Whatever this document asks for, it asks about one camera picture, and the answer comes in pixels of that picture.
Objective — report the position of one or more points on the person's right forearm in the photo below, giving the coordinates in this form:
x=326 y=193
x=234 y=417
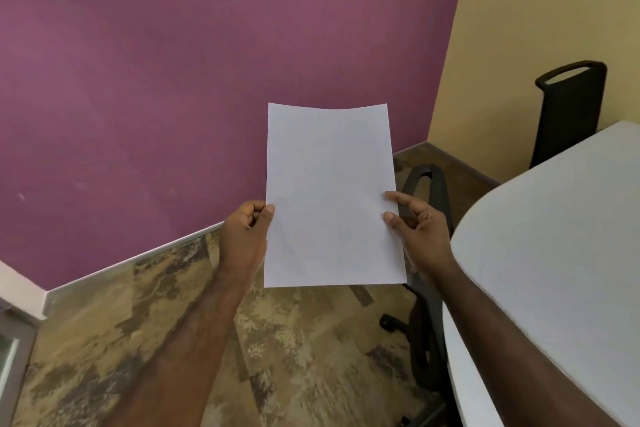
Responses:
x=520 y=351

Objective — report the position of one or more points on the person's right thumb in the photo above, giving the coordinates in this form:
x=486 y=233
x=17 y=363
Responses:
x=397 y=224

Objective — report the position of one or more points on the person's right hand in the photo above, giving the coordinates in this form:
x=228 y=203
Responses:
x=425 y=236

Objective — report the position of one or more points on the black office chair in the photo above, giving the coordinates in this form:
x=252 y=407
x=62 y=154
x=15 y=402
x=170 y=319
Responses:
x=425 y=301
x=567 y=111

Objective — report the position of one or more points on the person's left hand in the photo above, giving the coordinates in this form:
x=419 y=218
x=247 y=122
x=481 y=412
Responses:
x=243 y=236

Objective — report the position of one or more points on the white paper sheet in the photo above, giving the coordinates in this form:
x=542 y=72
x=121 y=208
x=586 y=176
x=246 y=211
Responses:
x=330 y=196

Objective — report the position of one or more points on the person's left forearm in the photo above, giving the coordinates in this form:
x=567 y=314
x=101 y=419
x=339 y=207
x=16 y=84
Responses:
x=185 y=346

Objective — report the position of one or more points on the person's left thumb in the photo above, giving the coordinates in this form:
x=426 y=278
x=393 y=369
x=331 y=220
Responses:
x=265 y=221

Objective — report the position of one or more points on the white door frame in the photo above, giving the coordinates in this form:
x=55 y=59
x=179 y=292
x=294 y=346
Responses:
x=15 y=341

